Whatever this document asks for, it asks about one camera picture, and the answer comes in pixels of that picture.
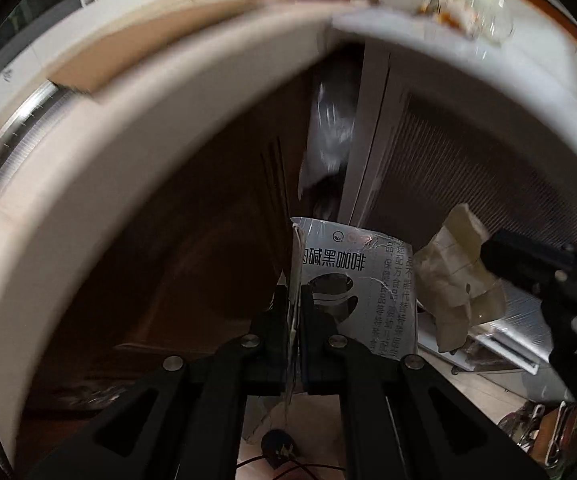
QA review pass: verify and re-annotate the left blue slipper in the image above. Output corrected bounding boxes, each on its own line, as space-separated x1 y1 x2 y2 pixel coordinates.
260 428 301 470

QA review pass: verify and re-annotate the crumpled clear plastic bag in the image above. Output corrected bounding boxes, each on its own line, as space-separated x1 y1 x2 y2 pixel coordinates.
298 78 358 198

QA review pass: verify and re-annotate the beige paper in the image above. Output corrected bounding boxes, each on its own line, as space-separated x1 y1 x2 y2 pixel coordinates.
413 204 507 353

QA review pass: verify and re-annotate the brown cardboard sheet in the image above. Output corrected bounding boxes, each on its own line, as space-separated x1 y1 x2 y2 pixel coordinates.
48 0 292 104

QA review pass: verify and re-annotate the steel dish rack sink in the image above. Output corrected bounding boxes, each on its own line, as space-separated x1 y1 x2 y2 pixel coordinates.
0 81 75 188

